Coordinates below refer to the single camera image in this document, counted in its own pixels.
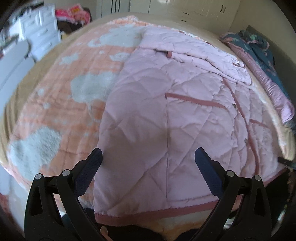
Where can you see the pink cartoon blanket pile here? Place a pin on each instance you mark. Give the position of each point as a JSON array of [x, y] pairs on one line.
[[75, 15]]

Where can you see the orange white fleece blanket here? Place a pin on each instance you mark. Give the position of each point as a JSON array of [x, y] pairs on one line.
[[53, 120]]

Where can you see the white drawer chest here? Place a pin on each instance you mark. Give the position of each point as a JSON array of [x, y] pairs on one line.
[[40, 29]]

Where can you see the teal pink floral duvet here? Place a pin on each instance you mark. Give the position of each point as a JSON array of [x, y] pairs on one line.
[[255, 52]]

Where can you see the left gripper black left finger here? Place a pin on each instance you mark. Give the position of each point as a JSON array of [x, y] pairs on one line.
[[42, 217]]

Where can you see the beige bed sheet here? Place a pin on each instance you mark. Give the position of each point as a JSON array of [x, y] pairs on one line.
[[198, 49]]

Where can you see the white glossy wardrobe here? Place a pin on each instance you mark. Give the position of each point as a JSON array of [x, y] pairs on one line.
[[215, 16]]

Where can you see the pink quilted jacket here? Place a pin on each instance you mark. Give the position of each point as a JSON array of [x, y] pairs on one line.
[[175, 94]]

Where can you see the white rounded desk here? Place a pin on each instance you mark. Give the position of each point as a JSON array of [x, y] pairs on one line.
[[14, 67]]

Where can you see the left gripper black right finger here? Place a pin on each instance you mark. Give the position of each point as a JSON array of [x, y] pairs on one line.
[[242, 211]]

